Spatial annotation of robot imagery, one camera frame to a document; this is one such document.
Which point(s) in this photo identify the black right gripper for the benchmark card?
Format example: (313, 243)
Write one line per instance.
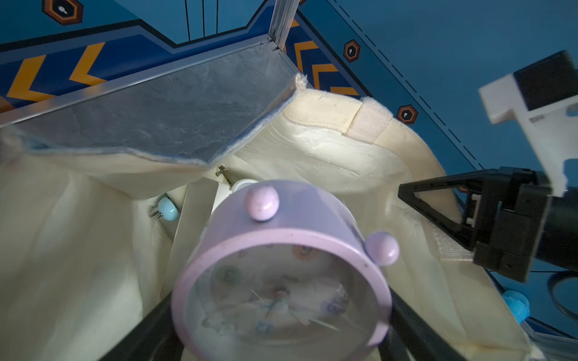
(509, 217)

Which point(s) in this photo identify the brown rectangular mirror clock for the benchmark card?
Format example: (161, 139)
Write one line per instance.
(194, 215)

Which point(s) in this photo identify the white round alarm clock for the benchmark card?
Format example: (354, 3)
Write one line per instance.
(228, 184)

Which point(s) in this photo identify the pink round alarm clock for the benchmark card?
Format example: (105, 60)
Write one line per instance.
(281, 272)

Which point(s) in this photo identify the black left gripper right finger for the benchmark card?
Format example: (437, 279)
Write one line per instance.
(410, 336)

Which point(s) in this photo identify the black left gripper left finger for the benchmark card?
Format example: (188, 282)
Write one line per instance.
(154, 338)

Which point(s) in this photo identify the light blue round clock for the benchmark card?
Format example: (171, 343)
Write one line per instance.
(165, 209)

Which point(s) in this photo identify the cream canvas bag blue print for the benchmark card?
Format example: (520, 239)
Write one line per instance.
(82, 263)

